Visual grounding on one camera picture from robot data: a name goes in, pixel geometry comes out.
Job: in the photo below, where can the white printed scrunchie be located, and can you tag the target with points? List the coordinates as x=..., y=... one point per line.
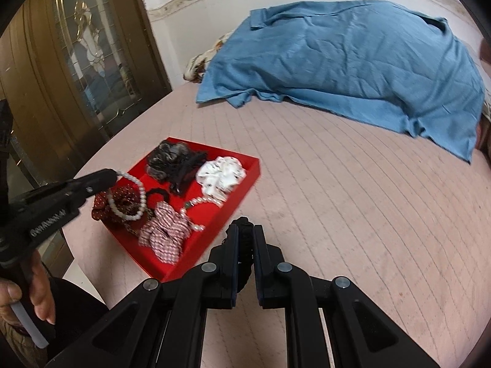
x=218, y=174

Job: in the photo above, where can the person's left hand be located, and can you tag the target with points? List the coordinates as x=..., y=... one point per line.
x=44, y=291

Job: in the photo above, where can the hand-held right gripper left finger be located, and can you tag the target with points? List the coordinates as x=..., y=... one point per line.
x=232, y=268

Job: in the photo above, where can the black hair claw clip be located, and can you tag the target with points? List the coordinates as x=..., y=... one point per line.
x=184, y=178

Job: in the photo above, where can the black scrunchie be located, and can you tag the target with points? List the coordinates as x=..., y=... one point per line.
x=244, y=260

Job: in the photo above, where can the floral blanket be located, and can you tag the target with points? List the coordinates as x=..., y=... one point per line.
x=195, y=65

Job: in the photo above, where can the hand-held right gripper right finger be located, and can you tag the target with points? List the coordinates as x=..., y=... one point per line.
x=257, y=268

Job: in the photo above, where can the red tray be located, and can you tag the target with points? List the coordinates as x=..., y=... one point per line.
x=214, y=218

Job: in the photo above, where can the blue cloth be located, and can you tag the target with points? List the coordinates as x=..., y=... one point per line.
x=345, y=65

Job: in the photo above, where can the red polka dot scrunchie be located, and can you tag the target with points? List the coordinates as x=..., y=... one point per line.
x=128, y=196

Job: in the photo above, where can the pink quilted mattress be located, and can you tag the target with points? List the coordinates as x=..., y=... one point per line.
x=345, y=218

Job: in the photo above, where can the red white plaid scrunchie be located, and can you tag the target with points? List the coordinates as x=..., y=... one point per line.
x=165, y=234

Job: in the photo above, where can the grey sheer scrunchie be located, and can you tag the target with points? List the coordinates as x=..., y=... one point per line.
x=165, y=157

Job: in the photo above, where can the wooden door with glass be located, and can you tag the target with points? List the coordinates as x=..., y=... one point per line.
x=38, y=65

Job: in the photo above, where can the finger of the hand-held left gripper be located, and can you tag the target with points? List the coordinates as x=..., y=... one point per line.
x=96, y=182

